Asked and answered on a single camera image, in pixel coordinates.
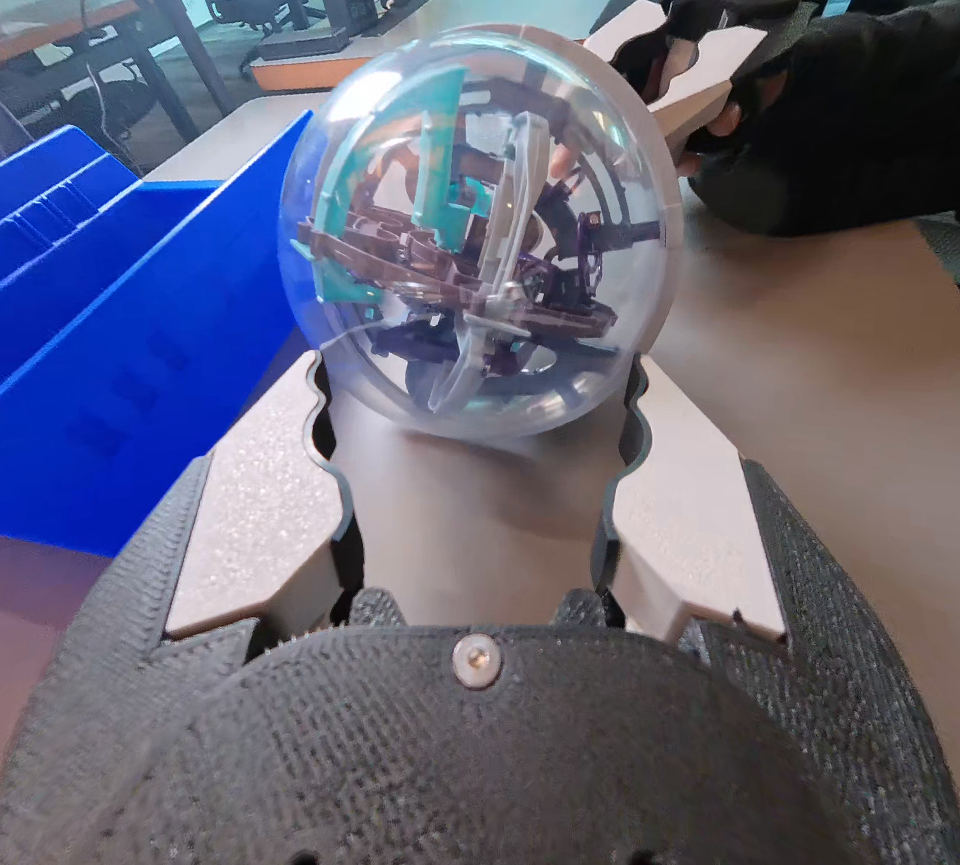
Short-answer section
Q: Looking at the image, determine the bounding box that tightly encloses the brown desk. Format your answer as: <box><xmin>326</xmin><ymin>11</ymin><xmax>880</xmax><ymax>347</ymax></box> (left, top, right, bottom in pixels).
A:
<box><xmin>0</xmin><ymin>0</ymin><xmax>196</xmax><ymax>146</ymax></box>

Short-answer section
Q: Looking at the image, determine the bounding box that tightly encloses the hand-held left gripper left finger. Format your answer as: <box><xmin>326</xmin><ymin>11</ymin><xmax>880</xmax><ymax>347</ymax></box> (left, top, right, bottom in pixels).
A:
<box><xmin>165</xmin><ymin>352</ymin><xmax>364</xmax><ymax>641</ymax></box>

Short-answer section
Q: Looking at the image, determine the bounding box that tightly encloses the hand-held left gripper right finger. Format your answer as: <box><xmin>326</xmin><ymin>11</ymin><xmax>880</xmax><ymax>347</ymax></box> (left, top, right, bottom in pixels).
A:
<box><xmin>593</xmin><ymin>355</ymin><xmax>789</xmax><ymax>644</ymax></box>

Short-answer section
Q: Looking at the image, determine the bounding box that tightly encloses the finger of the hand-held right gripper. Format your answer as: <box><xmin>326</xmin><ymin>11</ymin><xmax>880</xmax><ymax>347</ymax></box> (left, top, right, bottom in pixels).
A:
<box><xmin>648</xmin><ymin>28</ymin><xmax>771</xmax><ymax>158</ymax></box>
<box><xmin>581</xmin><ymin>0</ymin><xmax>672</xmax><ymax>71</ymax></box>

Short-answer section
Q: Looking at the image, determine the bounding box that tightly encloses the person's right forearm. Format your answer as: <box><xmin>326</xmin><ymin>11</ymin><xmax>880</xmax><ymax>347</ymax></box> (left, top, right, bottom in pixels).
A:
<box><xmin>690</xmin><ymin>0</ymin><xmax>960</xmax><ymax>239</ymax></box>

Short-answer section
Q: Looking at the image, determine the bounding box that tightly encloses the person's right hand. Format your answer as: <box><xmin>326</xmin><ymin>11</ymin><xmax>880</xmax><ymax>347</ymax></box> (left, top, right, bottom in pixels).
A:
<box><xmin>672</xmin><ymin>63</ymin><xmax>789</xmax><ymax>179</ymax></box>

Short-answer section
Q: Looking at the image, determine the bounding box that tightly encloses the black box device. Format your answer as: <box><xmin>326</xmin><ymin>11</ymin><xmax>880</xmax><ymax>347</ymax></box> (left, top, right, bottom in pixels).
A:
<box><xmin>318</xmin><ymin>0</ymin><xmax>414</xmax><ymax>38</ymax></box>

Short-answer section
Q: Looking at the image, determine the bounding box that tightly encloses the blue plastic bin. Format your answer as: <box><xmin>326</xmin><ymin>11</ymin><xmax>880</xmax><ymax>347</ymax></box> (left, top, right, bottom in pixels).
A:
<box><xmin>0</xmin><ymin>108</ymin><xmax>324</xmax><ymax>559</ymax></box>

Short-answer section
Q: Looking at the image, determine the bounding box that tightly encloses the clear plastic maze ball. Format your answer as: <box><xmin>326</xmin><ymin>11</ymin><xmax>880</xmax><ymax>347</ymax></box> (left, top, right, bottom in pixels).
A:
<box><xmin>275</xmin><ymin>25</ymin><xmax>684</xmax><ymax>442</ymax></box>

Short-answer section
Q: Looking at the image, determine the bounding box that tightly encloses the black power strip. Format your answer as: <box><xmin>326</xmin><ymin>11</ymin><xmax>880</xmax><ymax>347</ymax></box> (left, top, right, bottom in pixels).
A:
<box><xmin>255</xmin><ymin>25</ymin><xmax>358</xmax><ymax>61</ymax></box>

